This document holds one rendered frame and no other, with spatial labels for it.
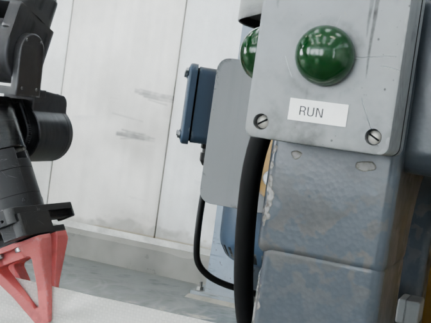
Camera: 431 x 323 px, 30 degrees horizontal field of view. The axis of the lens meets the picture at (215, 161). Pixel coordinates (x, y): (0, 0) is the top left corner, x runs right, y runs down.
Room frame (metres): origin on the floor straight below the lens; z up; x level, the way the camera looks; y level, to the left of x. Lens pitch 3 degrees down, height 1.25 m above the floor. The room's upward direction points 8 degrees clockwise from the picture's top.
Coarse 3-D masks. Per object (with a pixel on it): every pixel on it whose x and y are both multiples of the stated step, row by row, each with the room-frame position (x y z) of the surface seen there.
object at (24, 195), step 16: (0, 160) 0.69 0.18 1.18; (16, 160) 0.70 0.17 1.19; (0, 176) 0.69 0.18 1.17; (16, 176) 0.70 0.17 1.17; (32, 176) 0.71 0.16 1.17; (0, 192) 0.69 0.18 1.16; (16, 192) 0.69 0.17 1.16; (32, 192) 0.70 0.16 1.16; (0, 208) 0.69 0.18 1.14; (16, 208) 0.66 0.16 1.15; (32, 208) 0.69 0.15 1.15; (48, 208) 0.71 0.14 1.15; (64, 208) 0.73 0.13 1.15; (0, 224) 0.66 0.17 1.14
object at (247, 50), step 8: (256, 32) 0.43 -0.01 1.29; (248, 40) 0.43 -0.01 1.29; (256, 40) 0.42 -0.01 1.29; (240, 48) 0.44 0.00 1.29; (248, 48) 0.43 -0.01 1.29; (256, 48) 0.42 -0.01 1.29; (240, 56) 0.43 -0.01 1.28; (248, 56) 0.43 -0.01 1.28; (248, 64) 0.43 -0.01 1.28; (248, 72) 0.43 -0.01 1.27
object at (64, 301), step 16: (0, 288) 0.72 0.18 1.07; (32, 288) 0.70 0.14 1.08; (0, 304) 0.71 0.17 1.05; (16, 304) 0.71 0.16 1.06; (64, 304) 0.69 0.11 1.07; (80, 304) 0.69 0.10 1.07; (96, 304) 0.68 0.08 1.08; (112, 304) 0.68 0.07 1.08; (128, 304) 0.67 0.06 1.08; (0, 320) 0.71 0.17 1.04; (16, 320) 0.71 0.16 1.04; (32, 320) 0.70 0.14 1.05; (64, 320) 0.69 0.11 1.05; (80, 320) 0.68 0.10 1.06; (96, 320) 0.68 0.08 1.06; (112, 320) 0.68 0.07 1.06; (128, 320) 0.67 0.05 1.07; (144, 320) 0.67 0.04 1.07; (160, 320) 0.66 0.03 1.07; (176, 320) 0.66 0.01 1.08; (192, 320) 0.65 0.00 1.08
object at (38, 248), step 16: (0, 240) 0.71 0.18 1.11; (32, 240) 0.68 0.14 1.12; (48, 240) 0.69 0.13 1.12; (0, 256) 0.69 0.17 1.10; (16, 256) 0.69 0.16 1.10; (32, 256) 0.68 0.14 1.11; (48, 256) 0.69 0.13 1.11; (0, 272) 0.69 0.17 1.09; (48, 272) 0.69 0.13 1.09; (16, 288) 0.69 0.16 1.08; (48, 288) 0.69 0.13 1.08; (32, 304) 0.70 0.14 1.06; (48, 304) 0.69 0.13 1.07; (48, 320) 0.69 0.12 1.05
